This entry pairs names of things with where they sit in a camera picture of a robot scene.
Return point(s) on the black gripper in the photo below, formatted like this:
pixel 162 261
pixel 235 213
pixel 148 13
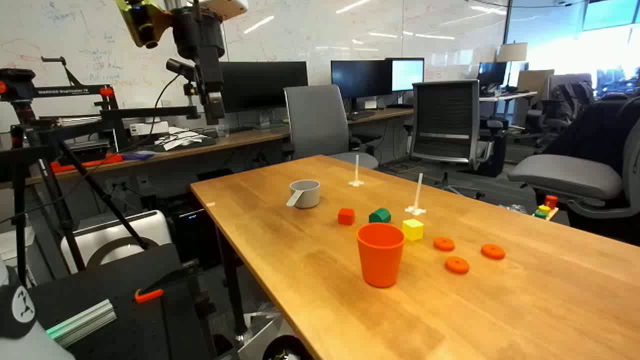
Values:
pixel 196 33

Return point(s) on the orange cube block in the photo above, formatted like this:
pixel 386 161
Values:
pixel 347 216

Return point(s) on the yellow cube block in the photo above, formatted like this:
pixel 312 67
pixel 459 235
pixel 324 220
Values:
pixel 413 230

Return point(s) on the white papers pile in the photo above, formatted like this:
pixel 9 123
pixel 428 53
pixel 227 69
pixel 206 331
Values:
pixel 180 140

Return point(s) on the large black monitor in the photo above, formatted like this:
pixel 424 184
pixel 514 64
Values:
pixel 267 86

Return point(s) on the long wooden desk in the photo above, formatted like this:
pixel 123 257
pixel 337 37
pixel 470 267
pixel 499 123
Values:
pixel 253 139

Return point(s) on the orange clamp tool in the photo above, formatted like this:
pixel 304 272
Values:
pixel 86 162

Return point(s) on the black dark-screen monitor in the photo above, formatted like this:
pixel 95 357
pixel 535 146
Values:
pixel 358 78

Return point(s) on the white hard case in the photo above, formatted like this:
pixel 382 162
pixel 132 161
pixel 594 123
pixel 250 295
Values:
pixel 132 230

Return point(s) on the black tripod rig orange knobs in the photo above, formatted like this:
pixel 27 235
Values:
pixel 60 90

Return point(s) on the thin white peg stand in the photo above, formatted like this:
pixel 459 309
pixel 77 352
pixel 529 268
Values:
pixel 356 183
pixel 414 210

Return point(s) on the monitor with lit screen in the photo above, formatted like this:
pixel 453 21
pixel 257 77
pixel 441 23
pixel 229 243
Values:
pixel 406 74

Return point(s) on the orange plastic cup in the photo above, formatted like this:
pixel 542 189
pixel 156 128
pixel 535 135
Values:
pixel 380 261

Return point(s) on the black mesh office chair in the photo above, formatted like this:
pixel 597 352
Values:
pixel 445 120

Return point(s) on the black bag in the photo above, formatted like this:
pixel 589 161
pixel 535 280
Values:
pixel 132 326

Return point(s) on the grey green tube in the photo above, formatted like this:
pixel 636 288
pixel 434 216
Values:
pixel 83 323

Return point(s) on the orange flat disc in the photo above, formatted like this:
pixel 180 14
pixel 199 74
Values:
pixel 457 267
pixel 493 252
pixel 445 245

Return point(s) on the small distant monitor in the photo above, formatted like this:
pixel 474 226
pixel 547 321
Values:
pixel 491 72

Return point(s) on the white distant desk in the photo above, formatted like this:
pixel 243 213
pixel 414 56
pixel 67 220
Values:
pixel 506 97

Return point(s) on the beige lamp shade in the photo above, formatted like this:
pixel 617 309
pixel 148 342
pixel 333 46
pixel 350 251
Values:
pixel 513 53

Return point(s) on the colourful stacking toy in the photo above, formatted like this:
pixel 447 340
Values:
pixel 544 213

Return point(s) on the grey padded office chair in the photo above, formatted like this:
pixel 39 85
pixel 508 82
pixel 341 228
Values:
pixel 566 176

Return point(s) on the black draped jacket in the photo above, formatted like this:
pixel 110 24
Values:
pixel 600 127

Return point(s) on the black camera on stand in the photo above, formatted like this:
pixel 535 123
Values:
pixel 176 67

